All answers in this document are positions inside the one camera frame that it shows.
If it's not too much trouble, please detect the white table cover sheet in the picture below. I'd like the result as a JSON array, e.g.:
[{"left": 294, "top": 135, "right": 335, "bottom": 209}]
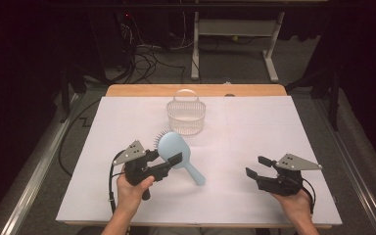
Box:
[{"left": 56, "top": 95, "right": 343, "bottom": 226}]

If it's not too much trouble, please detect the person's left hand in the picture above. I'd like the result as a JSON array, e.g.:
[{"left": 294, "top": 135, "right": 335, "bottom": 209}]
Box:
[{"left": 116, "top": 167, "right": 156, "bottom": 214}]

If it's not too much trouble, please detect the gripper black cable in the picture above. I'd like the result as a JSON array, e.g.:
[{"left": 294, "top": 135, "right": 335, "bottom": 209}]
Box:
[
  {"left": 298, "top": 177, "right": 317, "bottom": 214},
  {"left": 108, "top": 150, "right": 126, "bottom": 214}
]

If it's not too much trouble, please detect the long black floor cable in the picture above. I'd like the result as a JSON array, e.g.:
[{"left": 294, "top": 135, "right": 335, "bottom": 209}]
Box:
[{"left": 58, "top": 97, "right": 102, "bottom": 177}]

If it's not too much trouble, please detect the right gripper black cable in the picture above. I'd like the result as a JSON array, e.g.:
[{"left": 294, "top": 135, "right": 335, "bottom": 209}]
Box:
[{"left": 298, "top": 177, "right": 317, "bottom": 214}]

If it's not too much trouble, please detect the person's right hand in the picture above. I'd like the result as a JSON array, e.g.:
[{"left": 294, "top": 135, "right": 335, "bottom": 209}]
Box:
[{"left": 270, "top": 189, "right": 314, "bottom": 223}]

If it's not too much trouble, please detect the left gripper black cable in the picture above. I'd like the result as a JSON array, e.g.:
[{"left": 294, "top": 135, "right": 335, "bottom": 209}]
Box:
[{"left": 108, "top": 150, "right": 126, "bottom": 214}]

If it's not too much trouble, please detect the aluminium floor rail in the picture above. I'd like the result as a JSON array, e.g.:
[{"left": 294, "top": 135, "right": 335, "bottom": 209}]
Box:
[
  {"left": 0, "top": 92, "right": 81, "bottom": 235},
  {"left": 312, "top": 97, "right": 376, "bottom": 235}
]

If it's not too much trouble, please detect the tangle of floor cables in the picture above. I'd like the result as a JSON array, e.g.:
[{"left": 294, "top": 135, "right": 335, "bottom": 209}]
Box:
[{"left": 120, "top": 23, "right": 187, "bottom": 84}]

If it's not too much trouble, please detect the wooden table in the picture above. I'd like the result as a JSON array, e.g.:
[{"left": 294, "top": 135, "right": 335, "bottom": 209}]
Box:
[{"left": 64, "top": 83, "right": 333, "bottom": 229}]

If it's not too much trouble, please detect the white metal desk frame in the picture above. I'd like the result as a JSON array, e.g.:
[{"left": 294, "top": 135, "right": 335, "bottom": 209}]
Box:
[{"left": 190, "top": 11, "right": 287, "bottom": 83}]

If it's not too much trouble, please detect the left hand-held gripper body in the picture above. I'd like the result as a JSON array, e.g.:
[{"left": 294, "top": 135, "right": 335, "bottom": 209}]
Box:
[{"left": 112, "top": 140, "right": 163, "bottom": 201}]

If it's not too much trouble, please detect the white plastic basket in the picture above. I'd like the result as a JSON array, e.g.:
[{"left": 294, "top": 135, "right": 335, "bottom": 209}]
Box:
[{"left": 165, "top": 88, "right": 208, "bottom": 136}]

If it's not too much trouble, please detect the black metal stand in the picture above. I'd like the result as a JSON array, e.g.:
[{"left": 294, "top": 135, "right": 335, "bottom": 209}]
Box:
[
  {"left": 285, "top": 62, "right": 344, "bottom": 131},
  {"left": 60, "top": 63, "right": 112, "bottom": 123}
]

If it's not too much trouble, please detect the light blue hairbrush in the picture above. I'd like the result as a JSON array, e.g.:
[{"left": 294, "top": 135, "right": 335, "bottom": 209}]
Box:
[{"left": 153, "top": 129, "right": 207, "bottom": 187}]

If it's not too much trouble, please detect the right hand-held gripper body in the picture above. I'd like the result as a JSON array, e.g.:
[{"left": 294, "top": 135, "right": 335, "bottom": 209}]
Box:
[{"left": 258, "top": 153, "right": 323, "bottom": 197}]

